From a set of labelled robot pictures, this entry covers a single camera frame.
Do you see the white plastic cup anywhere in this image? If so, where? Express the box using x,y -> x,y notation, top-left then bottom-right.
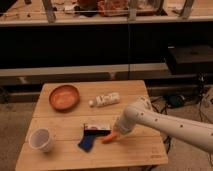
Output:
28,128 -> 53,153

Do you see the black box on shelf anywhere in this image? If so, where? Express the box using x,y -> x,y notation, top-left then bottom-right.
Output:
165,45 -> 213,75

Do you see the brown ceramic bowl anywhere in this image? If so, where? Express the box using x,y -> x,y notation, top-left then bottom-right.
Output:
49,85 -> 80,111

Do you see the long wooden shelf bench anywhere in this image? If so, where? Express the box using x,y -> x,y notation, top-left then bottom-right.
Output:
0,63 -> 171,85

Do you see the orange pepper green stem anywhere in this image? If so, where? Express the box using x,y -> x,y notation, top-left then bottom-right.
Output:
102,132 -> 118,144

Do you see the white plastic bottle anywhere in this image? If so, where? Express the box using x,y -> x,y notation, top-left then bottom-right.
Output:
88,92 -> 120,107

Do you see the blue cloth piece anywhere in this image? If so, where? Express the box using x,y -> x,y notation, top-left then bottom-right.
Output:
78,135 -> 96,152

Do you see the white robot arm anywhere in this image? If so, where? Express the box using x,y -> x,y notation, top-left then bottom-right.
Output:
114,97 -> 213,154

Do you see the wooden table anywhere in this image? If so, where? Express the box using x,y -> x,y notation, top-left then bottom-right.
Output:
15,80 -> 168,171

